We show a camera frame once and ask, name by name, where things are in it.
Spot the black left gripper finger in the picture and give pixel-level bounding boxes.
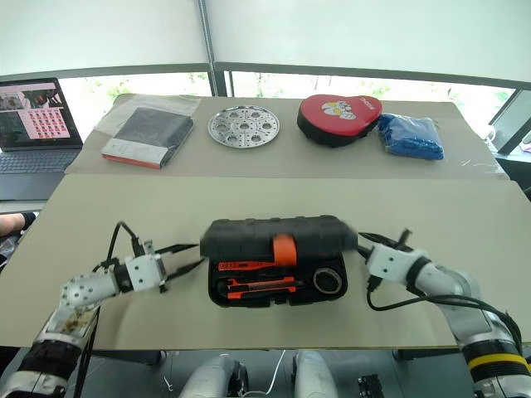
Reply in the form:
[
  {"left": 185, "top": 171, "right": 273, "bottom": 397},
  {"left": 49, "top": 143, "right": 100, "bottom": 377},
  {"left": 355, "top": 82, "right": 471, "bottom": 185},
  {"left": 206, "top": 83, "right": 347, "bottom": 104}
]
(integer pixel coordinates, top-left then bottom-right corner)
[
  {"left": 156, "top": 243, "right": 201, "bottom": 259},
  {"left": 166, "top": 257, "right": 207, "bottom": 284}
]

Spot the black laptop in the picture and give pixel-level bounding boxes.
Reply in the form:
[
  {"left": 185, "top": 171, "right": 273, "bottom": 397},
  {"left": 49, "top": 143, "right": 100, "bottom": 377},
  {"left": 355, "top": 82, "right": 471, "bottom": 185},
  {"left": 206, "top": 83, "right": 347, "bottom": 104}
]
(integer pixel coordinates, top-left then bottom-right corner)
[{"left": 0, "top": 77, "right": 85, "bottom": 201}]

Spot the thin white cable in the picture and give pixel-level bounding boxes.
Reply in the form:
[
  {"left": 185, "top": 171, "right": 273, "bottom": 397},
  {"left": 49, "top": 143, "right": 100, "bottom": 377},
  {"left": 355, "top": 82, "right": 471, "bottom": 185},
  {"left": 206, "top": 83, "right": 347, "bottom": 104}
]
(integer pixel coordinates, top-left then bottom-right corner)
[{"left": 264, "top": 349, "right": 288, "bottom": 396}]

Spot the grey window frame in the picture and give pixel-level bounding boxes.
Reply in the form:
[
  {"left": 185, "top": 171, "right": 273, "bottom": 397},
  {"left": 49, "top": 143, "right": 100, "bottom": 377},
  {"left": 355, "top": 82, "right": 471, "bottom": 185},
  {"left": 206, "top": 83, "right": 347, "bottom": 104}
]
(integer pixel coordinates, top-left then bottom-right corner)
[{"left": 0, "top": 0, "right": 531, "bottom": 100}]

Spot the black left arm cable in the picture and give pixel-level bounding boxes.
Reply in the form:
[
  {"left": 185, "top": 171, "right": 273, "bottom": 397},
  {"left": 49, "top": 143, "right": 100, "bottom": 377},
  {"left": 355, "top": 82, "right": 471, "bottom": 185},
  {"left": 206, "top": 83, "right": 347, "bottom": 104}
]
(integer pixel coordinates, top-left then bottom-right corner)
[{"left": 99, "top": 221, "right": 144, "bottom": 273}]

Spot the silver perforated steamer plate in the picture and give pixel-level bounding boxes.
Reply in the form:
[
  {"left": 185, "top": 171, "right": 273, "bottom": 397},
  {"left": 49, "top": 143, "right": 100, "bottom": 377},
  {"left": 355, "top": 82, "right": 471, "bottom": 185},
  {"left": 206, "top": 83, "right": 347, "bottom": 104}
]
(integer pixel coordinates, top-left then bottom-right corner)
[{"left": 207, "top": 104, "right": 282, "bottom": 148}]

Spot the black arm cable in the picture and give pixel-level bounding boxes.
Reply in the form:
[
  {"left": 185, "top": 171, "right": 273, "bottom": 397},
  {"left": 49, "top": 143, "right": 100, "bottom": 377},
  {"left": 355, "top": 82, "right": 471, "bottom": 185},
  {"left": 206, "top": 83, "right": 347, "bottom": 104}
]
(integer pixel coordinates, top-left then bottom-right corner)
[
  {"left": 357, "top": 226, "right": 525, "bottom": 346},
  {"left": 99, "top": 221, "right": 144, "bottom": 273}
]

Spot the black fabric in clear bag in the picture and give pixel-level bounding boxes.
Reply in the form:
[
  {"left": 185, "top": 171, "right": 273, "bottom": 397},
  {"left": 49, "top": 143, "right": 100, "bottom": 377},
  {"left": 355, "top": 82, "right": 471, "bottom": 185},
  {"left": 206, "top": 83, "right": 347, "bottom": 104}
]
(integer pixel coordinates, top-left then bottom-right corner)
[{"left": 94, "top": 93, "right": 202, "bottom": 171}]

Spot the blue cloth in clear bag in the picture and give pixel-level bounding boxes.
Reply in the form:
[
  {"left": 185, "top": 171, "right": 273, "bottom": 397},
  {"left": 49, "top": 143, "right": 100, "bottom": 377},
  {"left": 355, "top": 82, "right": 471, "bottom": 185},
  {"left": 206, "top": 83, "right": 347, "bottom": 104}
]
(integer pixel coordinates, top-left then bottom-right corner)
[{"left": 376, "top": 112, "right": 446, "bottom": 162}]

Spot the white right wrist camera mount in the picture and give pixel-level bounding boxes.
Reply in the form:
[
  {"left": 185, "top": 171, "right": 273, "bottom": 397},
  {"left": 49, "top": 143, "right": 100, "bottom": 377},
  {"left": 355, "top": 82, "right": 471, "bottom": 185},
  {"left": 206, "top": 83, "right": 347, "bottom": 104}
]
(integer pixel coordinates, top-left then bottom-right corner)
[{"left": 364, "top": 243, "right": 429, "bottom": 289}]

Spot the small black block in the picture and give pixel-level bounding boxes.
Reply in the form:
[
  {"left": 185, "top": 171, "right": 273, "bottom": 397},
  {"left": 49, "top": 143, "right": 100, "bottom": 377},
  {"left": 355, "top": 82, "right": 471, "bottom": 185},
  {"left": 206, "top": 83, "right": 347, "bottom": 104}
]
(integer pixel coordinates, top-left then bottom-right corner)
[{"left": 357, "top": 374, "right": 382, "bottom": 398}]

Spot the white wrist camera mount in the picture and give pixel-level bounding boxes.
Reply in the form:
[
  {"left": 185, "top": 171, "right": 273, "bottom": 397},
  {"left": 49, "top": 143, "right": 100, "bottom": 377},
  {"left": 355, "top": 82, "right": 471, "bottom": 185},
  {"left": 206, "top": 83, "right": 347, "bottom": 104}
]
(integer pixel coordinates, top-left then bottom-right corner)
[
  {"left": 124, "top": 253, "right": 168, "bottom": 294},
  {"left": 364, "top": 243, "right": 429, "bottom": 289}
]

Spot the red heart-shaped pad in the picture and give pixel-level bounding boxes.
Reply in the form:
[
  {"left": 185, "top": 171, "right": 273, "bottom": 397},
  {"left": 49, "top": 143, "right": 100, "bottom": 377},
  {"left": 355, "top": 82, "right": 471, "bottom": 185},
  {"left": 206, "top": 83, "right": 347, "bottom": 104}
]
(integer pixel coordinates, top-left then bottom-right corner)
[{"left": 295, "top": 93, "right": 383, "bottom": 148}]

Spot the black plastic tool case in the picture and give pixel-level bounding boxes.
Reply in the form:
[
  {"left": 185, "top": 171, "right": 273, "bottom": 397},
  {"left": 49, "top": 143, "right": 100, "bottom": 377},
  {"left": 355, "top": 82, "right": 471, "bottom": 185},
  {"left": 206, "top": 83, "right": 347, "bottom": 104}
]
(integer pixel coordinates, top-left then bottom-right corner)
[{"left": 199, "top": 214, "right": 359, "bottom": 310}]

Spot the large orange black utility knife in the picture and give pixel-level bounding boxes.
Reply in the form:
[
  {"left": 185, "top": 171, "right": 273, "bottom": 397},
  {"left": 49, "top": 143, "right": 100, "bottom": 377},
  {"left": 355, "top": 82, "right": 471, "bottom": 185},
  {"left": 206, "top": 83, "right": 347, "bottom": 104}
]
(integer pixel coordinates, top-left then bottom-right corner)
[{"left": 225, "top": 277, "right": 309, "bottom": 290}]

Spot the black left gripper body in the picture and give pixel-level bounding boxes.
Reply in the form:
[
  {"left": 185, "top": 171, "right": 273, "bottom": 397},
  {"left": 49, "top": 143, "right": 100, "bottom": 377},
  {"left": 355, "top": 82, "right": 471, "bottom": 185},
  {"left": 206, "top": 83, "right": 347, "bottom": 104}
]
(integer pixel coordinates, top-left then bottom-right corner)
[{"left": 153, "top": 250, "right": 170, "bottom": 295}]

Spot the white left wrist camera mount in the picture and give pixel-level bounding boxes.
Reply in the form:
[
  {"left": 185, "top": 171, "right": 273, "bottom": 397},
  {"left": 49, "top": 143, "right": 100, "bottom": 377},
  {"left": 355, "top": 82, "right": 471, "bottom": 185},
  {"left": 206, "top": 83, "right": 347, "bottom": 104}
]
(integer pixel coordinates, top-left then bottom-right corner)
[{"left": 124, "top": 253, "right": 168, "bottom": 294}]

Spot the black tape roll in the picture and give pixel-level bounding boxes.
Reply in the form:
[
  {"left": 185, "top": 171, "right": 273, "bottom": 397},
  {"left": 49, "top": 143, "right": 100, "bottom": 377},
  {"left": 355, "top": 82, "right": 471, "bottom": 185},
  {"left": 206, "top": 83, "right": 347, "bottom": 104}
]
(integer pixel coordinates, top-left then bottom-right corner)
[{"left": 312, "top": 266, "right": 343, "bottom": 294}]

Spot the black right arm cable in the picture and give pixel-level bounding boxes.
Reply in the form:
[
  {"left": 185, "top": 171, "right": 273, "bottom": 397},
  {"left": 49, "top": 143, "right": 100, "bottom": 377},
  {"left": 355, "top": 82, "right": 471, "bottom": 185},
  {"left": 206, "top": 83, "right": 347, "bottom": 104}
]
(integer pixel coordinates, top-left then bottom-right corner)
[{"left": 357, "top": 226, "right": 525, "bottom": 346}]

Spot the silver rounded shell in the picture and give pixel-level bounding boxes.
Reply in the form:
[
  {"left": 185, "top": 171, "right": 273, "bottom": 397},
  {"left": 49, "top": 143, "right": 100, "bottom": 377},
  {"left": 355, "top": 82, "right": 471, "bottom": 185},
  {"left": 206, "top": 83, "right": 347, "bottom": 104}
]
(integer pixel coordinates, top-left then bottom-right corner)
[
  {"left": 178, "top": 353, "right": 250, "bottom": 398},
  {"left": 293, "top": 349, "right": 339, "bottom": 398}
]

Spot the seated person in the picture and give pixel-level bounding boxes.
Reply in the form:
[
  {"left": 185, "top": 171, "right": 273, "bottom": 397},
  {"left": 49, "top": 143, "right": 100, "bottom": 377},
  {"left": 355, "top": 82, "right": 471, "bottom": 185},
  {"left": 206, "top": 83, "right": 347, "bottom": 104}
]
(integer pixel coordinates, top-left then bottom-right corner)
[{"left": 0, "top": 211, "right": 37, "bottom": 273}]

